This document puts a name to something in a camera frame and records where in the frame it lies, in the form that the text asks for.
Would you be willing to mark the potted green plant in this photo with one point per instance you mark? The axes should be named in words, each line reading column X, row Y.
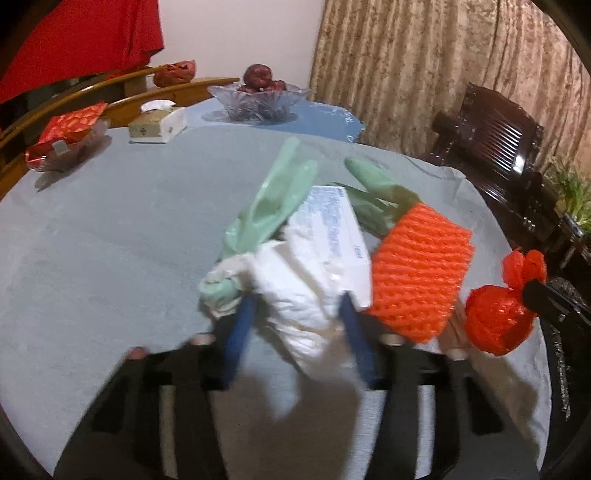
column 575, row 194

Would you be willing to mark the red plastic bag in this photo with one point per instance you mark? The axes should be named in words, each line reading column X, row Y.
column 494, row 318

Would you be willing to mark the red apple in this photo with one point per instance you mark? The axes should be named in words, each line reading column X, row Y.
column 256, row 74
column 278, row 86
column 244, row 87

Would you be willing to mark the tissue box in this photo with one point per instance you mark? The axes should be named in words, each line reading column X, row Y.
column 157, row 124

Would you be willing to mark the black television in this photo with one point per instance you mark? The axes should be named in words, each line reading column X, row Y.
column 51, row 99

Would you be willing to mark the small grey tag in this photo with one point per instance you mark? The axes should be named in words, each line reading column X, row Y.
column 60, row 147

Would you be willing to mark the dark wooden armchair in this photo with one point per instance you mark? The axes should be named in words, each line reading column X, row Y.
column 494, row 147

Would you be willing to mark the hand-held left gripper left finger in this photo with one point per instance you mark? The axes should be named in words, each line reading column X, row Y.
column 240, row 332

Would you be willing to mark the white printed wrapper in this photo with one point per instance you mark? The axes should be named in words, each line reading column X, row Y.
column 332, row 230

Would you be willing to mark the orange foam net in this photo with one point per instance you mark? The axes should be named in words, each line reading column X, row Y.
column 415, row 272

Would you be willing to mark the long green plastic bag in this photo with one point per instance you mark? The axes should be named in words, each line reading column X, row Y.
column 272, row 198

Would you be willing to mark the white plastic bag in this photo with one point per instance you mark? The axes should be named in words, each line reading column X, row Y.
column 295, row 295

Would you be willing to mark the short green plastic bag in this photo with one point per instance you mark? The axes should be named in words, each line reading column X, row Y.
column 369, row 194

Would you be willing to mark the red cloth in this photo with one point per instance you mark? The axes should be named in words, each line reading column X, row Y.
column 83, row 41

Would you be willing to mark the black lined trash bin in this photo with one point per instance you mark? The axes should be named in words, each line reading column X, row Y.
column 561, row 360

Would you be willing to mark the glass fruit bowl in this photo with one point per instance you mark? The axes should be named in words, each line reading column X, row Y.
column 258, row 104

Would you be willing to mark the red patterned bag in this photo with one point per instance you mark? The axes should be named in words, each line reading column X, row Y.
column 174, row 74

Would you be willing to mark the red patterned packet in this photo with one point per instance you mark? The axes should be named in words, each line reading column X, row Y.
column 69, row 124

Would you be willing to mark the curved wooden chair back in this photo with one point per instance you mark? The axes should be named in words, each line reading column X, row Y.
column 92, row 85

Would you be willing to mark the dark wooden side table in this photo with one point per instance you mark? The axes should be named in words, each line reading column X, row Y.
column 554, row 249

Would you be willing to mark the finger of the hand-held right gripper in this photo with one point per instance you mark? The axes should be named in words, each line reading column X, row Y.
column 558, row 302

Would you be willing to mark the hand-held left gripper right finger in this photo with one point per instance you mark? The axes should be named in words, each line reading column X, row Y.
column 358, row 341

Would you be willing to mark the beige patterned curtain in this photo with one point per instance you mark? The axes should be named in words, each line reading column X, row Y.
column 438, row 55

